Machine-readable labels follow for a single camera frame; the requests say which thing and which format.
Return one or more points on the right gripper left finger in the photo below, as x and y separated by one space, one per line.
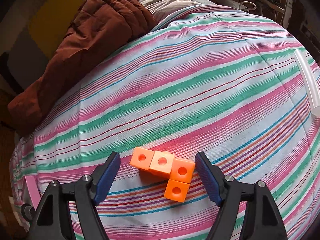
103 177

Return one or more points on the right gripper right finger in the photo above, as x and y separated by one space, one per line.
211 177

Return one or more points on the orange linked cubes block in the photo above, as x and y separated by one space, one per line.
177 171

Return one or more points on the pink white tray box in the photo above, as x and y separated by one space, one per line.
30 192

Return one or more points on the black grey cylindrical cap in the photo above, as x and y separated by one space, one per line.
28 212

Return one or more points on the striped bed sheet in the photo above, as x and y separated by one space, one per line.
207 78

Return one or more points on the translucent glue stick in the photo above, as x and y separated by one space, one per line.
310 83

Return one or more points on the rust brown quilt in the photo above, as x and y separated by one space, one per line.
99 29

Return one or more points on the multicolour padded headboard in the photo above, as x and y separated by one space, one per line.
31 32

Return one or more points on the white pillow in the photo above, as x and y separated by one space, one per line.
160 9

